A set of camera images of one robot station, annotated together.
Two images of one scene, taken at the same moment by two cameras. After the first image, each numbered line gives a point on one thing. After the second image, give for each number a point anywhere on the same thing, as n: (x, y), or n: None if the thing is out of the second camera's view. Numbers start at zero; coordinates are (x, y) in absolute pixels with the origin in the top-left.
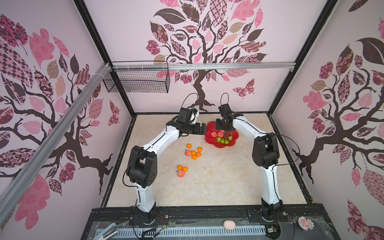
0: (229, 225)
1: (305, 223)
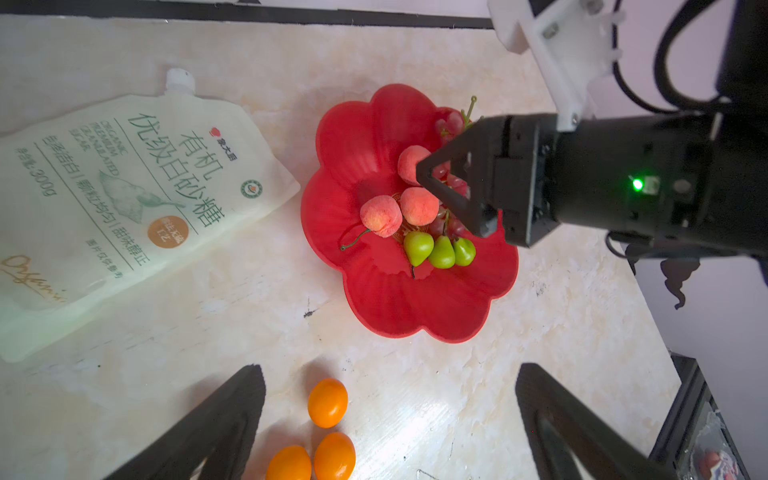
0: None
1: (715, 464)
